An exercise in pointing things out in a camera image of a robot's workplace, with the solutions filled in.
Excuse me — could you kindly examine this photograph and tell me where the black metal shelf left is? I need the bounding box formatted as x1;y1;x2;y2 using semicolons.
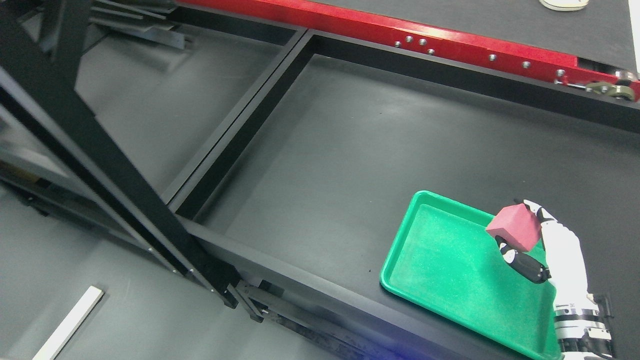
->
0;0;308;323

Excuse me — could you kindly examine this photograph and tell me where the black metal shelf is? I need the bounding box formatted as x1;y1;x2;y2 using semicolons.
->
0;0;308;323
171;30;639;360

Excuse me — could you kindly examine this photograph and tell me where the white table with leg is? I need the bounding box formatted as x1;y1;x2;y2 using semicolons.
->
32;285;105;360

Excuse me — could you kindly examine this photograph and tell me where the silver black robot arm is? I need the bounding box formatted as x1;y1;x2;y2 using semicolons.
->
553;294;616;360

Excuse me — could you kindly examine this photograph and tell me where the red conveyor frame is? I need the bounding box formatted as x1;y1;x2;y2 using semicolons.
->
187;0;639;102

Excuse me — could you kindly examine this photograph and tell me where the black metal shelf right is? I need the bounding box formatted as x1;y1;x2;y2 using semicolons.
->
171;30;639;360

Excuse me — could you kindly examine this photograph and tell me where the green plastic tray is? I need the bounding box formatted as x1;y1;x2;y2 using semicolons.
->
380;190;561;360

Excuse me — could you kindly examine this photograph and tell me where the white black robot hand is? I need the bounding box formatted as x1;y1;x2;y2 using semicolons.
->
494;199;590;305

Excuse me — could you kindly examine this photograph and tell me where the pink cube block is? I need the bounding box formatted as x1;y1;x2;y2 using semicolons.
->
486;203;542;252

